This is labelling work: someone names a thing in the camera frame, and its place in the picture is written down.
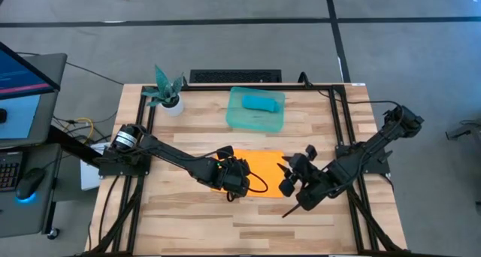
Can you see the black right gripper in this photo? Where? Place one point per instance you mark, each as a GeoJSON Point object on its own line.
{"type": "Point", "coordinates": [312, 185]}

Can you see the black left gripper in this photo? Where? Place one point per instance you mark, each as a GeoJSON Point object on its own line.
{"type": "Point", "coordinates": [233, 176]}

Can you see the orange microfiber towel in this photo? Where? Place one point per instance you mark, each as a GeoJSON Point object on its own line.
{"type": "Point", "coordinates": [267, 167]}

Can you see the teal microfiber towel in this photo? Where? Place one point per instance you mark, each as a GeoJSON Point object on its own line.
{"type": "Point", "coordinates": [261, 103]}

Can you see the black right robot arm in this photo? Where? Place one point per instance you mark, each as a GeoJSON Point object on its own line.
{"type": "Point", "coordinates": [368, 148]}

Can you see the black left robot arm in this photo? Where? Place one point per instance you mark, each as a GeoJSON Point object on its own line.
{"type": "Point", "coordinates": [169, 155]}

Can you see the teal translucent plastic basket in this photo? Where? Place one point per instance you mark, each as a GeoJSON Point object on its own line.
{"type": "Point", "coordinates": [255, 121]}

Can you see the white plant pot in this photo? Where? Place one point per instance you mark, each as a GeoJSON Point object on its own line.
{"type": "Point", "coordinates": [174, 108]}

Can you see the black keyboard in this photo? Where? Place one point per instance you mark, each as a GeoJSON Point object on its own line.
{"type": "Point", "coordinates": [235, 76]}
{"type": "Point", "coordinates": [7, 172]}

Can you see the green snake plant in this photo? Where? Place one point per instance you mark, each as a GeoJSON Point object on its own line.
{"type": "Point", "coordinates": [165, 88]}

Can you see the white box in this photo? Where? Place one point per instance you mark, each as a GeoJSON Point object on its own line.
{"type": "Point", "coordinates": [88, 174]}

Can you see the grey chair base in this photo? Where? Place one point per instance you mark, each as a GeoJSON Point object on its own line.
{"type": "Point", "coordinates": [464, 131]}

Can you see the grey workstation cart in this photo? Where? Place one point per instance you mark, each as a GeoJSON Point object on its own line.
{"type": "Point", "coordinates": [50, 114]}

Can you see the black computer mouse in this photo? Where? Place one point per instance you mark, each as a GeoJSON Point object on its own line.
{"type": "Point", "coordinates": [30, 182]}

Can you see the black-framed computer screen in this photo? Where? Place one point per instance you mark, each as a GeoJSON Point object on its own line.
{"type": "Point", "coordinates": [19, 76]}

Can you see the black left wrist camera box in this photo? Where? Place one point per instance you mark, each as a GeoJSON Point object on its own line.
{"type": "Point", "coordinates": [225, 152]}

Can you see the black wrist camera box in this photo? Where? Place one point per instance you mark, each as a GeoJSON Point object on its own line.
{"type": "Point", "coordinates": [311, 152]}
{"type": "Point", "coordinates": [225, 152]}

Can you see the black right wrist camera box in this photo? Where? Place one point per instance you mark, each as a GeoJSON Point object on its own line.
{"type": "Point", "coordinates": [311, 152]}

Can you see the black aluminium table frame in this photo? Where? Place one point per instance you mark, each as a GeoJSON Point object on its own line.
{"type": "Point", "coordinates": [244, 87]}

